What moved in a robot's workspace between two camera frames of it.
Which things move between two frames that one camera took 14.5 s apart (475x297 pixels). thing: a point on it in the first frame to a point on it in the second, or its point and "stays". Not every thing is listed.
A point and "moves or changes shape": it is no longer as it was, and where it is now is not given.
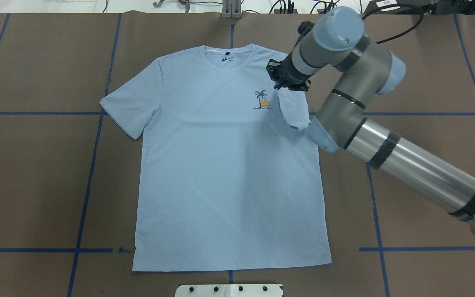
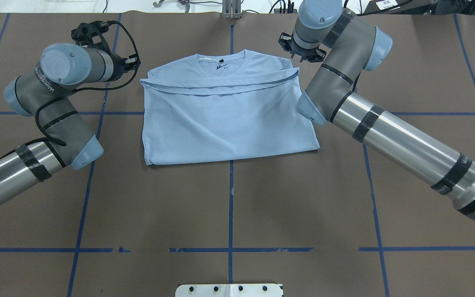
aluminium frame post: x=231 y=9 stays
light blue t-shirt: x=229 y=176 moves or changes shape
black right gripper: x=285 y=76 to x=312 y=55
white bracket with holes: x=229 y=290 stays
